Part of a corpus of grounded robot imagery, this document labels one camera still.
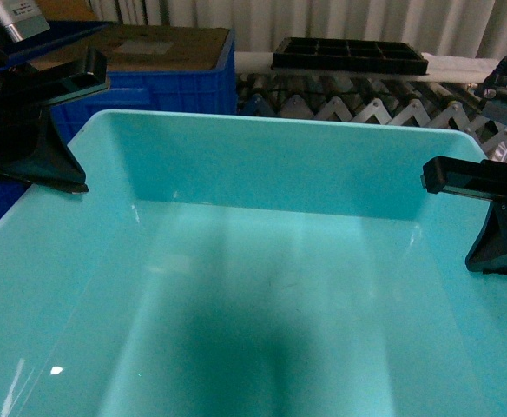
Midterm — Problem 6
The brown cardboard sheet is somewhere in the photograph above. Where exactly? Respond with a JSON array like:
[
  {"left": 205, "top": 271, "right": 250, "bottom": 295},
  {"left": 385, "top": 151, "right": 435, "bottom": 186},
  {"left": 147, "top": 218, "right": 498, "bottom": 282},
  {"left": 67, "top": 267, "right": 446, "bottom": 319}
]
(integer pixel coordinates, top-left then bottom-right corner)
[{"left": 30, "top": 24, "right": 232, "bottom": 72}]

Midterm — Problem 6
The black compartment tray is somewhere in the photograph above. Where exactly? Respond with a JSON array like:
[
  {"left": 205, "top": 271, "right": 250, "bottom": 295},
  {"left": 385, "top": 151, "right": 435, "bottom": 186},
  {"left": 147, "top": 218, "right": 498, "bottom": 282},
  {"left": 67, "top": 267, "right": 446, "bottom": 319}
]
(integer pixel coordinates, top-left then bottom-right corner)
[{"left": 272, "top": 37, "right": 428, "bottom": 76}]

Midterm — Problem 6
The teal plastic bin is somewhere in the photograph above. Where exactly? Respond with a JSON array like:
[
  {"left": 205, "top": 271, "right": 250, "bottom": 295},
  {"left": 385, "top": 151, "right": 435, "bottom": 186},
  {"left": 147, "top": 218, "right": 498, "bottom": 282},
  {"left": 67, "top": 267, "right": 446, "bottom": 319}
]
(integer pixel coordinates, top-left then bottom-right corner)
[{"left": 0, "top": 111, "right": 507, "bottom": 416}]

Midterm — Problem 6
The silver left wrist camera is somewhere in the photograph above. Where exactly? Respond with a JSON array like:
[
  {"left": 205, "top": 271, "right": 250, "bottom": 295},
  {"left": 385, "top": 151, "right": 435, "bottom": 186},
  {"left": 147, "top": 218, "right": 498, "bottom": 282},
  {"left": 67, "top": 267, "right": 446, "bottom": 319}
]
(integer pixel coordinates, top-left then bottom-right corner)
[{"left": 0, "top": 0, "right": 50, "bottom": 43}]

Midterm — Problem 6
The expandable roller conveyor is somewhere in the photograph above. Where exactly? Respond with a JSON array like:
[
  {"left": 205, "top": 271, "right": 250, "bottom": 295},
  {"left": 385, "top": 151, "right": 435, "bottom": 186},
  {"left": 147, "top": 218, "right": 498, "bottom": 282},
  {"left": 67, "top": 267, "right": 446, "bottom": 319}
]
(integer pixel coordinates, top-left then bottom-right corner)
[{"left": 235, "top": 52, "right": 507, "bottom": 162}]

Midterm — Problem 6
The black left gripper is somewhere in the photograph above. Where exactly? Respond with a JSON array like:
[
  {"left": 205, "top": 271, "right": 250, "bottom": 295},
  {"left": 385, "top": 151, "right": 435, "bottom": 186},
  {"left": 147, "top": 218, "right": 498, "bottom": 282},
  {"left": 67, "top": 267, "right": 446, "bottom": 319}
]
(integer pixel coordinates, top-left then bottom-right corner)
[{"left": 0, "top": 27, "right": 109, "bottom": 194}]

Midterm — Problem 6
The blue crate with cardboard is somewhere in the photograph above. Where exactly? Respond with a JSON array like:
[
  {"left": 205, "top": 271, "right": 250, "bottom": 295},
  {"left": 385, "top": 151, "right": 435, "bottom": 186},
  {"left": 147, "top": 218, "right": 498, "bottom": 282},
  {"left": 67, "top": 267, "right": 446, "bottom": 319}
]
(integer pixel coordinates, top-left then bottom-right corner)
[{"left": 0, "top": 20, "right": 238, "bottom": 244}]

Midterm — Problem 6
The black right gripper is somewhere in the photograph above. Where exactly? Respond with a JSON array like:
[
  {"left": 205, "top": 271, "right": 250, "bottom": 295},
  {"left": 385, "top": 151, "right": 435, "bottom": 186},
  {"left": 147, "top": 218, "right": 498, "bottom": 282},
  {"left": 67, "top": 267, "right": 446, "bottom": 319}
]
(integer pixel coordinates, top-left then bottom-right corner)
[{"left": 420, "top": 156, "right": 507, "bottom": 275}]

